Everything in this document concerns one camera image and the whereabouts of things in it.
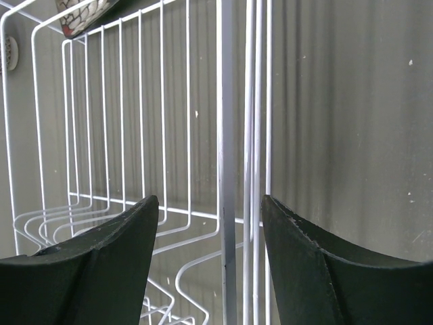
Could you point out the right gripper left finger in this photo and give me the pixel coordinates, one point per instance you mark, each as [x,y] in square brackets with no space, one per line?
[97,277]

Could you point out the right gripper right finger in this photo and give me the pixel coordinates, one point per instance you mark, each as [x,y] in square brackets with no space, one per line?
[320,278]

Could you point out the brown patterned small bowl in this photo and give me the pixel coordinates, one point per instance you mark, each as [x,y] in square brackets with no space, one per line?
[11,53]

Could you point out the black floral rectangular tray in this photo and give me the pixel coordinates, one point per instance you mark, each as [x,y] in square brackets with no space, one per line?
[79,20]

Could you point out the white wire dish rack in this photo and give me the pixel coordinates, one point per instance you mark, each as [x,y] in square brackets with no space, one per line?
[162,98]

